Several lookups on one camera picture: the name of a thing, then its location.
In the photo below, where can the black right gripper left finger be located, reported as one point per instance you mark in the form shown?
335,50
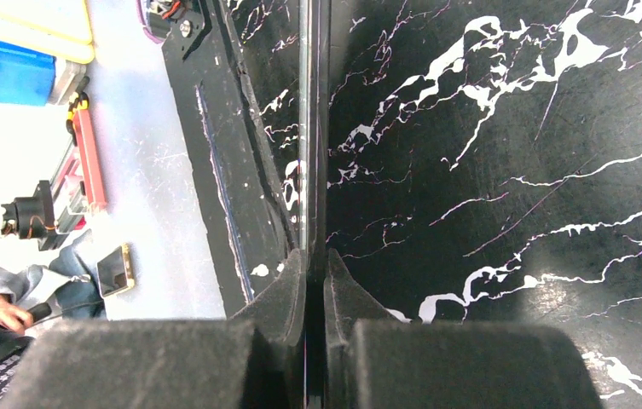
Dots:
248,361

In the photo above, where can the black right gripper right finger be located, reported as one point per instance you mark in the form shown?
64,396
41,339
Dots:
374,360

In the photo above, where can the gold smartphone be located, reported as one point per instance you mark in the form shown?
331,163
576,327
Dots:
115,273

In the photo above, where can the person in jeans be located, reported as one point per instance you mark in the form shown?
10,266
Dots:
68,285

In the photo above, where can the red clamp tool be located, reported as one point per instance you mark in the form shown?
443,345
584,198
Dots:
79,126

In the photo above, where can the blue plastic box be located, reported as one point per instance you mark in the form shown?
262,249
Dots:
26,76

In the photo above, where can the black motor with wires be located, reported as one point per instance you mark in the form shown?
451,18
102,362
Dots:
33,217

